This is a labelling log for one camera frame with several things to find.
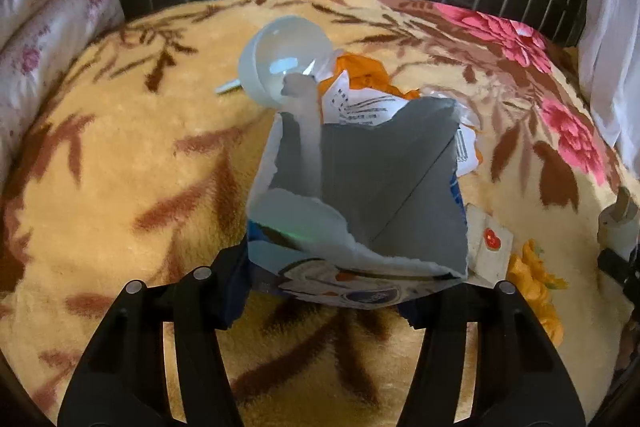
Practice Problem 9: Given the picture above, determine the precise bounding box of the small white heart box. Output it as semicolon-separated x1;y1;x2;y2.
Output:
465;202;516;288

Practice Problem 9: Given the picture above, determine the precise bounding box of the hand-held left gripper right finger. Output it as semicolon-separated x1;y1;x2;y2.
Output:
397;279;586;427

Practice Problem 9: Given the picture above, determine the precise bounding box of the orange white packet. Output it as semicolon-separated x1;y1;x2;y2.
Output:
312;52;483;175

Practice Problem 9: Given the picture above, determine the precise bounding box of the white pink-flowered curtain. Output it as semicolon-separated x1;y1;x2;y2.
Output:
577;0;640;178

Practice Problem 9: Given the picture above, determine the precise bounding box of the torn foil bag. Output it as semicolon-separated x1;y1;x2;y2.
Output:
246;97;471;308

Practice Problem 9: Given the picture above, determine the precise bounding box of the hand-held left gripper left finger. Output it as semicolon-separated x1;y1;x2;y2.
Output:
57;242;251;427

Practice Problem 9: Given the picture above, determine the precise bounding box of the yellow floral fleece blanket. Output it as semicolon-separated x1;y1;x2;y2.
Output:
0;0;640;427

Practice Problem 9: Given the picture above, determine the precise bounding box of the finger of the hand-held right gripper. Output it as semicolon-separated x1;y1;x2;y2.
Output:
595;247;640;303

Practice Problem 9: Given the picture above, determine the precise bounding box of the orange plastic toy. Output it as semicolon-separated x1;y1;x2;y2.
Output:
507;239;568;343

